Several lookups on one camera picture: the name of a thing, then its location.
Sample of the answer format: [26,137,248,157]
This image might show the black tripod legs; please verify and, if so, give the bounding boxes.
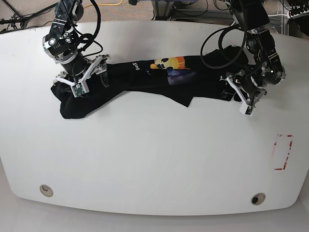
[0,0,57,34]

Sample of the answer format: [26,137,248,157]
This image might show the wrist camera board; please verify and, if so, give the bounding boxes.
[70,83,89,98]
[239,102,254,117]

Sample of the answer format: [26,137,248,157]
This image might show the black graphic T-shirt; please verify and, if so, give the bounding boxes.
[51,56,240,119]

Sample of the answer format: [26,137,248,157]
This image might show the white power strip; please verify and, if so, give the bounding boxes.
[288,8,309,19]

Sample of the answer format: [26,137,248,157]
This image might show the table grommet hole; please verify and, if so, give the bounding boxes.
[40,185,53,197]
[251,193,266,205]

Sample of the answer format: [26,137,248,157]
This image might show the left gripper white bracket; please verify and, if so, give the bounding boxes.
[220,70,267,106]

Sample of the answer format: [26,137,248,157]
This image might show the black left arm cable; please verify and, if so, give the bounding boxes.
[200,24,249,70]

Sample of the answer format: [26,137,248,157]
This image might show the red tape rectangle marking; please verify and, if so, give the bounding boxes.
[271,134,293,171]

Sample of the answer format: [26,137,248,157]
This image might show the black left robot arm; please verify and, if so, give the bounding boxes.
[225,0,285,109]

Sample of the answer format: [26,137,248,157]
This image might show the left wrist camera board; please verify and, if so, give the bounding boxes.
[239,102,254,117]

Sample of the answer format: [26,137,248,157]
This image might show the aluminium frame stand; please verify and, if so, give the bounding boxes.
[151,0,175,21]

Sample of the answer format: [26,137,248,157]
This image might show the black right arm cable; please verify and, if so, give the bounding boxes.
[72,0,103,58]

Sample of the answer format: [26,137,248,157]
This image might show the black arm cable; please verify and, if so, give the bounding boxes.
[200,24,249,70]
[72,0,103,58]

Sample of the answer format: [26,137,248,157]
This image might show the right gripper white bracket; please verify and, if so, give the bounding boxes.
[54,54,110,88]

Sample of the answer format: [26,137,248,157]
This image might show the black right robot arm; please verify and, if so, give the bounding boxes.
[42,0,109,96]

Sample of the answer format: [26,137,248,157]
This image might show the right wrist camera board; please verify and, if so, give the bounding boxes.
[70,83,89,98]

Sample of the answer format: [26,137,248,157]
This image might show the yellow cable on floor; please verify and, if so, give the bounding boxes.
[83,0,124,8]

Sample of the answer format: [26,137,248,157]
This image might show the left table grommet hole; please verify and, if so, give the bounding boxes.
[40,185,53,197]

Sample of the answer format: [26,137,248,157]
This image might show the right table grommet hole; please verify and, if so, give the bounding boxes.
[251,193,266,205]

